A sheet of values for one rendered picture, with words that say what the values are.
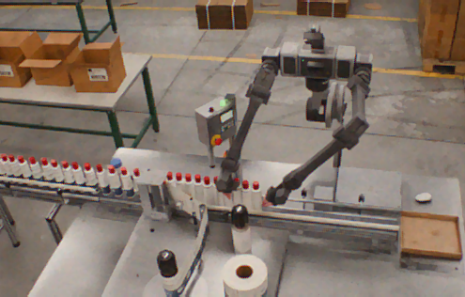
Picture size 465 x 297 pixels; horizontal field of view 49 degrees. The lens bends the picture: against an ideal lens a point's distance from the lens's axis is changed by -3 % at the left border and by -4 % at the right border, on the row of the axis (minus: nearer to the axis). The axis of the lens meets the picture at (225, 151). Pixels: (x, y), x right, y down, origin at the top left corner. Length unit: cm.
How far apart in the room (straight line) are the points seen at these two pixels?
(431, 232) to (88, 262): 178
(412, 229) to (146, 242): 138
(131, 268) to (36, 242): 171
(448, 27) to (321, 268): 355
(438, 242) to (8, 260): 300
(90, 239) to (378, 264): 150
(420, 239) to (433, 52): 323
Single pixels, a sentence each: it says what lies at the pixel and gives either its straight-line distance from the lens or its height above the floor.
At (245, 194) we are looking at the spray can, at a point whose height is 103.
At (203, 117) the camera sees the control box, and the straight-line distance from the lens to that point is 248.
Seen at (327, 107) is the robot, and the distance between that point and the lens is 297.
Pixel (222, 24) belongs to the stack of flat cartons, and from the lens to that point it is 664.
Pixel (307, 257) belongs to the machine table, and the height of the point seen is 83.
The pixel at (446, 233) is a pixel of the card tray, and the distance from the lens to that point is 286.
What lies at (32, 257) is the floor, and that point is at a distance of 415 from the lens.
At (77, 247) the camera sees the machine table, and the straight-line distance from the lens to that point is 290.
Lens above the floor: 288
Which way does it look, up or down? 39 degrees down
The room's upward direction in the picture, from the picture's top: 6 degrees counter-clockwise
